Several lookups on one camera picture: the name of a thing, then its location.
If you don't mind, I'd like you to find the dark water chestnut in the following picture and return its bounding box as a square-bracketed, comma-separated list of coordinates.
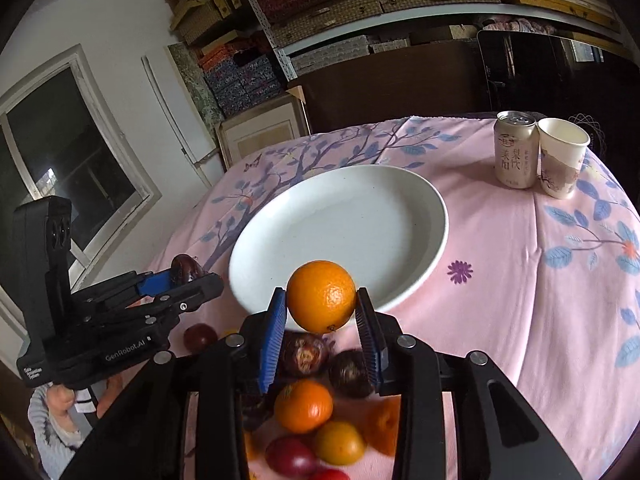
[328, 349, 373, 399]
[169, 254, 205, 288]
[280, 332, 329, 378]

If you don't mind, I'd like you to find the large orange mandarin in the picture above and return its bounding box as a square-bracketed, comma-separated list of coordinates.
[285, 260, 356, 335]

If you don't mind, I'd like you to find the yellow orange cherry tomato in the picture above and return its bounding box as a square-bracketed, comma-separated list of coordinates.
[314, 420, 367, 466]

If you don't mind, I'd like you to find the bright red cherry tomato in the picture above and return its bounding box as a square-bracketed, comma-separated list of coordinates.
[307, 467, 350, 480]

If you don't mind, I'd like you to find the dark red cherry tomato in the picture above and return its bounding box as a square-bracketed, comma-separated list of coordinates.
[265, 436, 318, 479]

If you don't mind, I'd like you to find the dark red small tomato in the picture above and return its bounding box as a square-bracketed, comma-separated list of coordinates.
[182, 323, 218, 354]

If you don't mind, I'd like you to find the person left hand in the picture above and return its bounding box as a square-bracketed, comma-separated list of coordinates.
[46, 385, 78, 434]

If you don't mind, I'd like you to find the orange mandarin with stem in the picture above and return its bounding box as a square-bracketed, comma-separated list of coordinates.
[274, 379, 334, 434]

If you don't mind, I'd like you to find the white oval plate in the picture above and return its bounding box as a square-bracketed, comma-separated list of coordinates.
[229, 166, 449, 313]

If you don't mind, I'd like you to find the framed picture leaning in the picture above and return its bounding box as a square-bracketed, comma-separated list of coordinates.
[218, 86, 311, 169]

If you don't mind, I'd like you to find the white drink can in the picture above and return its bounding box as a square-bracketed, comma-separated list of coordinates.
[494, 110, 539, 190]

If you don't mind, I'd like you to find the white paper cup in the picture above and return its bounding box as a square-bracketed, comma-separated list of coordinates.
[537, 118, 590, 200]

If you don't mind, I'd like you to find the metal storage shelf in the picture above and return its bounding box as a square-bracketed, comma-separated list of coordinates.
[167, 0, 624, 129]

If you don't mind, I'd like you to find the window with white frame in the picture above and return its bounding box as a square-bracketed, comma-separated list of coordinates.
[0, 44, 163, 361]

